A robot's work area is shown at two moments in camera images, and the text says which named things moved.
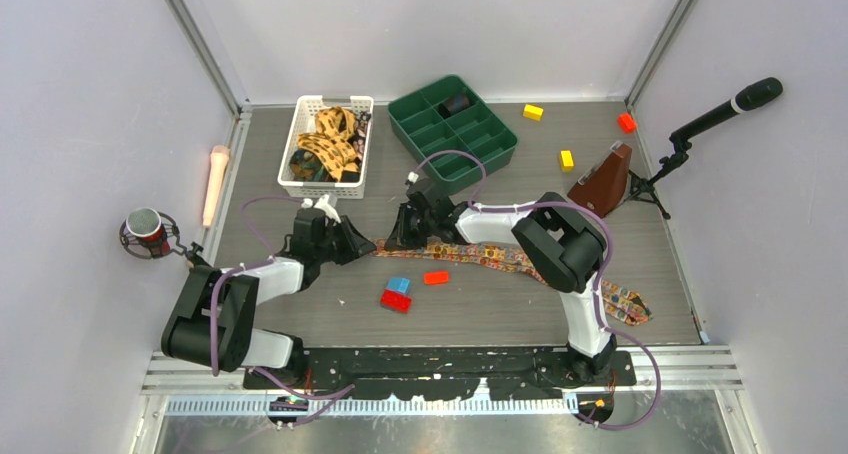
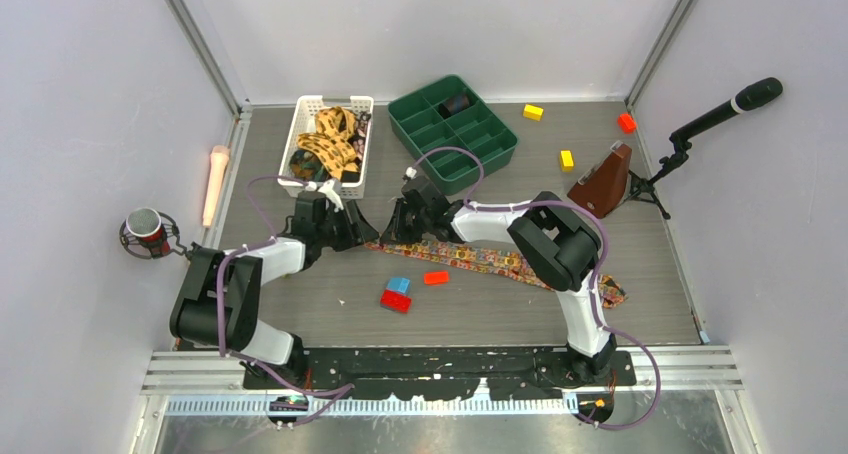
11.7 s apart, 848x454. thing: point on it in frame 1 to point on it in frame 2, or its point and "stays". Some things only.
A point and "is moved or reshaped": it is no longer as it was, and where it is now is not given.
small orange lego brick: (436, 277) stays
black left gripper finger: (356, 244) to (369, 235)
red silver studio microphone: (149, 233) stays
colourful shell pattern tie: (627, 307) is moved or reshaped
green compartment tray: (447, 115) stays
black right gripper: (402, 239) stays
